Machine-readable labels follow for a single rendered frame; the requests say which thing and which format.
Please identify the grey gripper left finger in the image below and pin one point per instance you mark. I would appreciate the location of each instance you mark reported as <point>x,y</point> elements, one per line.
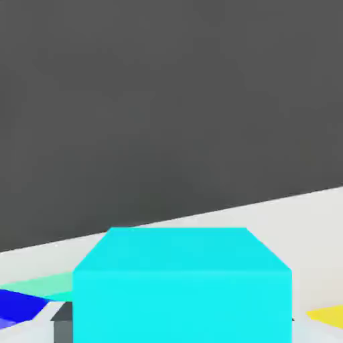
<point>63,327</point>

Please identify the large yellow box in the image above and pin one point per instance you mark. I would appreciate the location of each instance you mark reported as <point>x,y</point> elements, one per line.
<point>328,316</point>

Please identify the large mint green box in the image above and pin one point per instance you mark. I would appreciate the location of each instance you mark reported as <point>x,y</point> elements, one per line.
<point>45,285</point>

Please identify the small cyan cube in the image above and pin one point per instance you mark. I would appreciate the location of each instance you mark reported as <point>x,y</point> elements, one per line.
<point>182,294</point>

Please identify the large blue box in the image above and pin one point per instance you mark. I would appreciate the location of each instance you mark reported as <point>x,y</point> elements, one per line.
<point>18,305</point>

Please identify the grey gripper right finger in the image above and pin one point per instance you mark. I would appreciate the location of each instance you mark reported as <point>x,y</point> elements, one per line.
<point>298,333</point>

